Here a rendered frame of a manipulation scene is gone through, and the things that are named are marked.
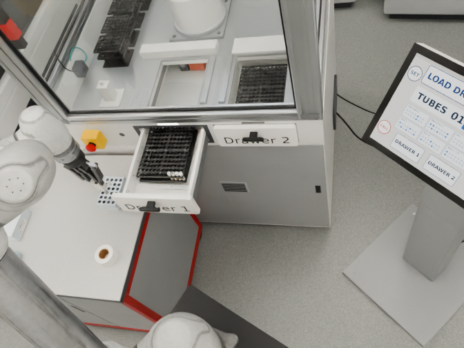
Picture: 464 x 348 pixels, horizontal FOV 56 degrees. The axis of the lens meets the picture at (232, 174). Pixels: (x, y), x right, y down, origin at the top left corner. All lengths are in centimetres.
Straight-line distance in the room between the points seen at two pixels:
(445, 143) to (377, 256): 103
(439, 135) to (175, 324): 84
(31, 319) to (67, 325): 8
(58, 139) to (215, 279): 120
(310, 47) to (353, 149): 136
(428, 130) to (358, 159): 122
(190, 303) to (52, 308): 52
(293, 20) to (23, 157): 71
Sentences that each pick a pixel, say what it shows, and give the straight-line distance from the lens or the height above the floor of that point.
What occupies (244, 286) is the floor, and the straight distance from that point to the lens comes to 223.
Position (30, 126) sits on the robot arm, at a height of 127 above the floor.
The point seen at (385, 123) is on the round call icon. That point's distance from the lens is 135.
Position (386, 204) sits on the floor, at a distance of 236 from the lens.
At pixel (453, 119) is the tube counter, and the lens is 127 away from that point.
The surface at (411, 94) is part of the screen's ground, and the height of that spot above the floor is 111.
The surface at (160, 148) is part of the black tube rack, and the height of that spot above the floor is 87.
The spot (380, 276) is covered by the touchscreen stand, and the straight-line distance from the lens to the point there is 217.
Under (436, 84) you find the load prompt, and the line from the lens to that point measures 129.
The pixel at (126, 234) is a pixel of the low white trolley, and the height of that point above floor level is 76.
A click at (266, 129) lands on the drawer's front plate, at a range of 149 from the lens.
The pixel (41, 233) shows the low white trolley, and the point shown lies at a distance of 183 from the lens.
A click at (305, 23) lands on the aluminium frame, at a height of 134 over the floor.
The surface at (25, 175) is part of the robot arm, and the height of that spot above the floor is 157.
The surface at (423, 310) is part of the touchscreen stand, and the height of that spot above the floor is 4.
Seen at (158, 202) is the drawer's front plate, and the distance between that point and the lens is 147.
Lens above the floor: 210
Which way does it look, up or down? 56 degrees down
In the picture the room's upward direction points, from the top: 24 degrees counter-clockwise
